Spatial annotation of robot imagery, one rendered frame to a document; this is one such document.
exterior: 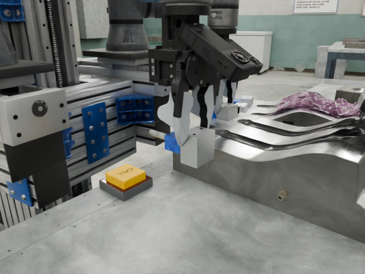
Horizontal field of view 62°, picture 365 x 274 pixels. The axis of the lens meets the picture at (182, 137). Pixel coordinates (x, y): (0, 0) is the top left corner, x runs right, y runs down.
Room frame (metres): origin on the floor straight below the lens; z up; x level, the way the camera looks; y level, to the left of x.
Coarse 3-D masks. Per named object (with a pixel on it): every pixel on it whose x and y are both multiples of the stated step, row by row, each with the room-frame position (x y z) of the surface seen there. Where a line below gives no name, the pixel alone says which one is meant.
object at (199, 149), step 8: (192, 128) 0.49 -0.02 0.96; (200, 128) 0.49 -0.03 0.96; (208, 128) 0.49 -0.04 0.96; (160, 136) 0.52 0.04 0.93; (168, 136) 0.49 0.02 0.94; (192, 136) 0.45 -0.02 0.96; (200, 136) 0.45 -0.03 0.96; (208, 136) 0.47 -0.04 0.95; (168, 144) 0.49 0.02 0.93; (176, 144) 0.48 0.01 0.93; (184, 144) 0.46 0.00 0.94; (192, 144) 0.45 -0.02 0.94; (200, 144) 0.45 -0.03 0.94; (208, 144) 0.47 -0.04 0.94; (176, 152) 0.48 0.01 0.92; (184, 152) 0.46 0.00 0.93; (192, 152) 0.45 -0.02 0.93; (200, 152) 0.45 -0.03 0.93; (208, 152) 0.47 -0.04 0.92; (184, 160) 0.46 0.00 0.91; (192, 160) 0.45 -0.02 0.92; (200, 160) 0.45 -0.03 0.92; (208, 160) 0.47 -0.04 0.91
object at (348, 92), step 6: (336, 90) 1.22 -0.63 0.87; (342, 90) 1.22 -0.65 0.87; (348, 90) 1.22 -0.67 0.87; (354, 90) 1.22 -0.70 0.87; (360, 90) 1.26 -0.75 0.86; (336, 96) 1.22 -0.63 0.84; (342, 96) 1.21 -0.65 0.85; (348, 96) 1.19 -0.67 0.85; (354, 96) 1.18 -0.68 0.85; (348, 102) 1.19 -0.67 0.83; (354, 102) 1.18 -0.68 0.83
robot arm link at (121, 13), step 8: (112, 0) 1.07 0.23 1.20; (120, 0) 1.06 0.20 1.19; (128, 0) 1.06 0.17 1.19; (136, 0) 1.08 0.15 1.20; (112, 8) 1.07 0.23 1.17; (120, 8) 1.06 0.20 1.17; (128, 8) 1.06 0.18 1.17; (136, 8) 1.08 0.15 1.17; (144, 8) 1.09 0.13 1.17; (112, 16) 1.07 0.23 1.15; (120, 16) 1.06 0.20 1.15; (128, 16) 1.06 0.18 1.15; (136, 16) 1.08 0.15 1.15; (144, 16) 1.12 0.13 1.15
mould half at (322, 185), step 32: (224, 128) 0.69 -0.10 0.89; (256, 128) 0.70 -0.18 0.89; (288, 128) 0.71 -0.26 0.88; (224, 160) 0.56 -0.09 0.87; (256, 160) 0.52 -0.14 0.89; (288, 160) 0.48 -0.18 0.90; (320, 160) 0.44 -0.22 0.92; (352, 160) 0.42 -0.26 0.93; (256, 192) 0.51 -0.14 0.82; (288, 192) 0.47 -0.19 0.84; (320, 192) 0.44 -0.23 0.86; (352, 192) 0.41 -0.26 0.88; (320, 224) 0.43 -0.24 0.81; (352, 224) 0.40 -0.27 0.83
